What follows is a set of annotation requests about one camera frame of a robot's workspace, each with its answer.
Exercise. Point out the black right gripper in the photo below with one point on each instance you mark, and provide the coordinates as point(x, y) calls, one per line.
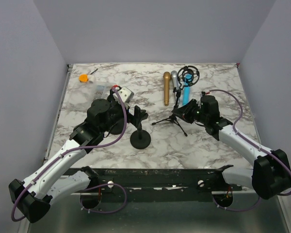
point(184, 112)

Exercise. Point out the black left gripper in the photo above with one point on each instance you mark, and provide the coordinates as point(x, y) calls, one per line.
point(137, 114)

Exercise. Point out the black round-base microphone stand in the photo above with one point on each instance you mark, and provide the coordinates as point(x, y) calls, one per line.
point(139, 139)

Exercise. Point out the black stand holding gold microphone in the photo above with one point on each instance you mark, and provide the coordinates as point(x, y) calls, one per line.
point(117, 128)

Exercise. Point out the blue foam-head microphone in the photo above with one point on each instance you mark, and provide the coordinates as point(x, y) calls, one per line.
point(186, 89)

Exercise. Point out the silver mesh-head microphone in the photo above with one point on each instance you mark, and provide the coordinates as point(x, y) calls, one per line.
point(174, 78)

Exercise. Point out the gold microphone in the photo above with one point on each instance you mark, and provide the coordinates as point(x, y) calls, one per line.
point(166, 85)

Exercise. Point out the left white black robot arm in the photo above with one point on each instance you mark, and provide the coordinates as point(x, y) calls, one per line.
point(103, 126)

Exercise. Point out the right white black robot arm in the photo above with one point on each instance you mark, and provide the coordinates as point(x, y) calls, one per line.
point(270, 174)

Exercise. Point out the orange round cap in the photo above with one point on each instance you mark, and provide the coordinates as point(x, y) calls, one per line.
point(83, 78)

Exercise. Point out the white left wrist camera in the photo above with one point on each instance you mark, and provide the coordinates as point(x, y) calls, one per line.
point(125, 94)

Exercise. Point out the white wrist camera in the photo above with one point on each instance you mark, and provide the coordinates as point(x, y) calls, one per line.
point(206, 92)
point(125, 94)

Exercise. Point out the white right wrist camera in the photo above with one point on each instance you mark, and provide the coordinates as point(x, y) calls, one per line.
point(206, 92)

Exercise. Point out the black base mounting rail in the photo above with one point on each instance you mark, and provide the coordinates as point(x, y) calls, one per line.
point(155, 185)

